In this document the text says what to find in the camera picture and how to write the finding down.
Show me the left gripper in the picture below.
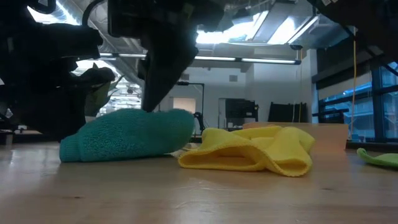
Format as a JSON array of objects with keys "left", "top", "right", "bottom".
[{"left": 0, "top": 0, "right": 116, "bottom": 142}]

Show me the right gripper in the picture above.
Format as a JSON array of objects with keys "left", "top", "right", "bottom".
[{"left": 107, "top": 0, "right": 225, "bottom": 113}]

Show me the teal microfiber towel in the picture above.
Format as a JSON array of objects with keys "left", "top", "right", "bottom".
[{"left": 58, "top": 108, "right": 197, "bottom": 164}]

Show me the yellow microfiber towel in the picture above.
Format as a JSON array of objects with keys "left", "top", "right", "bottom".
[{"left": 177, "top": 124, "right": 316, "bottom": 178}]

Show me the green microfiber towel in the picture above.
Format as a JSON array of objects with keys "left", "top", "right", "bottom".
[{"left": 356, "top": 147, "right": 398, "bottom": 170}]

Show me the potted plant in white pot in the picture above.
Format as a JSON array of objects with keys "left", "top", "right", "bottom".
[{"left": 84, "top": 62, "right": 125, "bottom": 123}]

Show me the black background cabinet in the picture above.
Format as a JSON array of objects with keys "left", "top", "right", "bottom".
[{"left": 225, "top": 98, "right": 259, "bottom": 124}]

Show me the long ceiling light strip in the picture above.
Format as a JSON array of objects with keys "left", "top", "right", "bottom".
[{"left": 98, "top": 52, "right": 302, "bottom": 65}]

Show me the black background panel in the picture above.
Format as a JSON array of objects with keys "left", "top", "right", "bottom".
[{"left": 267, "top": 101, "right": 308, "bottom": 123}]

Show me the black background stand frame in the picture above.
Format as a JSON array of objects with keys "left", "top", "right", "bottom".
[{"left": 176, "top": 81, "right": 205, "bottom": 126}]

